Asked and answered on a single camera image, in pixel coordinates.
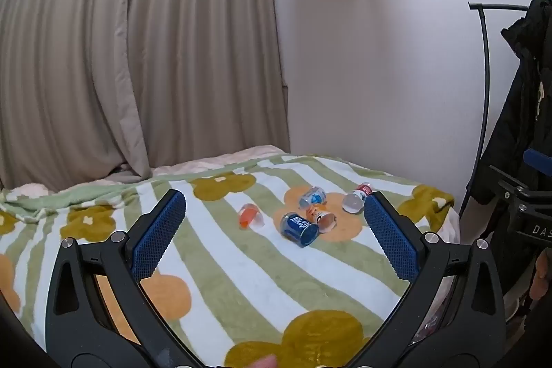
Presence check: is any dark blue cup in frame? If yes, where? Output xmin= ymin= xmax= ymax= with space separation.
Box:
xmin=280 ymin=212 xmax=320 ymax=249

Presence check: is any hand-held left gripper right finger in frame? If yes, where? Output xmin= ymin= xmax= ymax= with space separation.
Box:
xmin=348 ymin=191 xmax=507 ymax=368

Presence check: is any black jacket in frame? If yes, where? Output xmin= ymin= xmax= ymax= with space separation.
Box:
xmin=466 ymin=0 xmax=552 ymax=297

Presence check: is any black metal coat rack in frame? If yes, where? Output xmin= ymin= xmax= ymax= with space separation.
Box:
xmin=458 ymin=3 xmax=531 ymax=219

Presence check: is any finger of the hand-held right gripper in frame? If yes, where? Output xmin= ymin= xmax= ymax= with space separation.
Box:
xmin=523 ymin=149 xmax=552 ymax=171

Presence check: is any clear cup with orange print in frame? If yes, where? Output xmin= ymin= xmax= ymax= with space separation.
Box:
xmin=238 ymin=203 xmax=265 ymax=231

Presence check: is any green striped floral blanket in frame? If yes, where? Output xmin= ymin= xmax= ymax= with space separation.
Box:
xmin=0 ymin=155 xmax=460 ymax=368

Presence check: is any clear cup with blue print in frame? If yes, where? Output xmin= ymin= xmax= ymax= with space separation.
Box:
xmin=299 ymin=186 xmax=327 ymax=209

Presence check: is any pale pink bed sheet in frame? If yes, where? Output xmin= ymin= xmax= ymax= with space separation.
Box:
xmin=0 ymin=145 xmax=286 ymax=202

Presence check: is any person's right hand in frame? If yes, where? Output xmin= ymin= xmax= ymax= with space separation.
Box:
xmin=529 ymin=249 xmax=552 ymax=300

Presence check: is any beige curtain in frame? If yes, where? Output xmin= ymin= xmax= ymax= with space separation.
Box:
xmin=0 ymin=0 xmax=291 ymax=191

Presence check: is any orange patterned cup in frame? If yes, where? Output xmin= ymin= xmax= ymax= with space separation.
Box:
xmin=306 ymin=204 xmax=338 ymax=233

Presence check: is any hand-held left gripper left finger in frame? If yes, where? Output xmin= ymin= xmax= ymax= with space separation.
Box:
xmin=45 ymin=189 xmax=203 ymax=368

